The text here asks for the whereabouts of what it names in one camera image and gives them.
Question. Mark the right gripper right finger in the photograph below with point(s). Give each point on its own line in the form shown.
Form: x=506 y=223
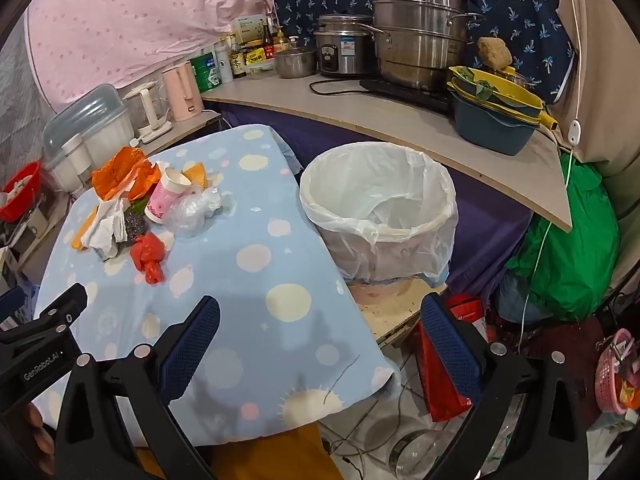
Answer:
x=549 y=439

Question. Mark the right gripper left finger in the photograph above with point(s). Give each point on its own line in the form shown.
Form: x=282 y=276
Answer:
x=92 y=441

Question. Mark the red plastic bag scrap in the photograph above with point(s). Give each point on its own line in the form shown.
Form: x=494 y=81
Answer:
x=148 y=253

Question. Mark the white tissue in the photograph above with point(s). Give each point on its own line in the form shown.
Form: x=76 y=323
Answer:
x=107 y=228

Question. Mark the steel wool scrubber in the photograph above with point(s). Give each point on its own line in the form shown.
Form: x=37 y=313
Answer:
x=135 y=226

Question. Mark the clear plastic bag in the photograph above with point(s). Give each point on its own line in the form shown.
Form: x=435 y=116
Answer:
x=188 y=216

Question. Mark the pink white paper cup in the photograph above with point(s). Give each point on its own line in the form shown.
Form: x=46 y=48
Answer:
x=171 y=186

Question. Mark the orange mesh cloth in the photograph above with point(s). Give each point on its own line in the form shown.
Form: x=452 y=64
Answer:
x=196 y=174

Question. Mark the orange plastic bag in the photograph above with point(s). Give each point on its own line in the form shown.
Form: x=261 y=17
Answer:
x=129 y=170

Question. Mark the white lined trash bin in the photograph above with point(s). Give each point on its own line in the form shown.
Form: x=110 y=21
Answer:
x=384 y=211

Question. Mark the person's left hand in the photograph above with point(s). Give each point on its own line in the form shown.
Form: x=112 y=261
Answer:
x=44 y=457

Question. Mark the pink plastic basket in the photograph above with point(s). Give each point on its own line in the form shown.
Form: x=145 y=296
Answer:
x=617 y=375

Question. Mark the red plastic basin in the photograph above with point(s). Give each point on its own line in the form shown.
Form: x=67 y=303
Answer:
x=22 y=192

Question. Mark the blue polka dot tablecloth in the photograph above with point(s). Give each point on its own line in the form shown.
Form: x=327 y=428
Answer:
x=292 y=346

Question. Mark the green plastic bag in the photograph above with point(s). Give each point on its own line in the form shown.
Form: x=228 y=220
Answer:
x=564 y=275

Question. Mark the white dish storage box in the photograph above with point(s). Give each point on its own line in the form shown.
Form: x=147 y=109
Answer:
x=85 y=136

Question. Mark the white glass kettle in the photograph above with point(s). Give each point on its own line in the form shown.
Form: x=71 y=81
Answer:
x=148 y=112

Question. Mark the pink electric kettle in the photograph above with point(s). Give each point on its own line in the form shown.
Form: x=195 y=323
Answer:
x=184 y=98

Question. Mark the green tin can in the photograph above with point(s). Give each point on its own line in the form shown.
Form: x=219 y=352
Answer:
x=206 y=71

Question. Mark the yellow blue stacked basins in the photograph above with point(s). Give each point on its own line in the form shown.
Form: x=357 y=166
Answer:
x=493 y=112

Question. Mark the white bottle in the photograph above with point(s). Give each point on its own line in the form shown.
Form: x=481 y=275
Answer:
x=224 y=65

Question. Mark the pink dotted curtain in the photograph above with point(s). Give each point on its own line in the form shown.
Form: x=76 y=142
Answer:
x=76 y=45

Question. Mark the small steel pot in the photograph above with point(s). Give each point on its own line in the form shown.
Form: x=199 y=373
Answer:
x=296 y=62

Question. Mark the dark soy sauce bottle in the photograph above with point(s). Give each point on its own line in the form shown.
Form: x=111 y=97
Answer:
x=267 y=41

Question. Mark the black induction cooker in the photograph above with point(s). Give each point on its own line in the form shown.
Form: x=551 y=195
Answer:
x=436 y=103

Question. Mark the silver rice cooker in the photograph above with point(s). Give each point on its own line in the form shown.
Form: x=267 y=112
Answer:
x=345 y=45

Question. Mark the brown loofah sponge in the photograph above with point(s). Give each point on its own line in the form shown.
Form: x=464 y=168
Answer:
x=494 y=53

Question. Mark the large steel steamer pot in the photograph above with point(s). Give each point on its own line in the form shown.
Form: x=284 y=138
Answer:
x=416 y=41

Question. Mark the navy patterned cloth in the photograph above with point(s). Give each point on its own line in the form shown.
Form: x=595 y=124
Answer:
x=540 y=48

